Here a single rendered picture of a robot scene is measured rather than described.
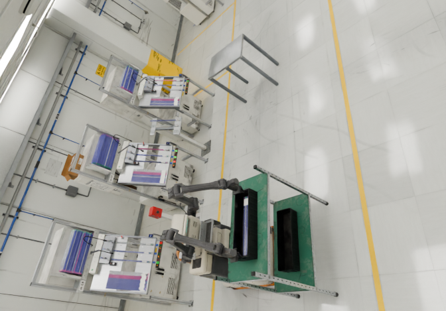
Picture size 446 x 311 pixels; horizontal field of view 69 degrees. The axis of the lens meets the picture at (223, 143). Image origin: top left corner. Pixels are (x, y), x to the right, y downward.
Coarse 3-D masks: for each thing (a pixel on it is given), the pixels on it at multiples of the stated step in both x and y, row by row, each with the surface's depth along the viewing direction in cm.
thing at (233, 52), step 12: (240, 36) 460; (228, 48) 474; (240, 48) 446; (216, 60) 488; (228, 60) 459; (216, 72) 472; (264, 72) 466; (216, 84) 494; (276, 84) 481; (240, 96) 520
